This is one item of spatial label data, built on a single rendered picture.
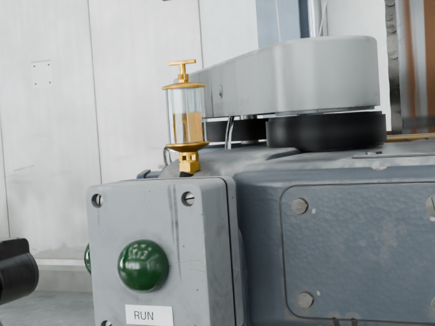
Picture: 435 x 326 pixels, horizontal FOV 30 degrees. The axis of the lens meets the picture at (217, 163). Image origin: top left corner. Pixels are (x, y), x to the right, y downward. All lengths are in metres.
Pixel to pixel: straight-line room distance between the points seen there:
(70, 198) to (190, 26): 1.81
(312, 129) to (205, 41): 5.69
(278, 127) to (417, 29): 0.39
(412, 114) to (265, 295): 0.50
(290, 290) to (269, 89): 0.19
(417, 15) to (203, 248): 0.57
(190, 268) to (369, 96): 0.22
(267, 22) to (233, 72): 4.86
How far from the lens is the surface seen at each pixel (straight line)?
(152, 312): 0.46
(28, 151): 7.16
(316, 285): 0.47
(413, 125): 0.95
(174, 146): 0.52
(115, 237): 0.46
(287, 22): 5.51
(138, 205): 0.45
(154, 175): 0.97
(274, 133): 0.60
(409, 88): 0.95
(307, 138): 0.58
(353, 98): 0.58
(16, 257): 0.90
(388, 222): 0.45
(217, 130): 0.96
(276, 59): 0.60
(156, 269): 0.44
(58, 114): 6.95
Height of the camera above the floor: 1.36
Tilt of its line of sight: 3 degrees down
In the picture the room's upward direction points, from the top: 4 degrees counter-clockwise
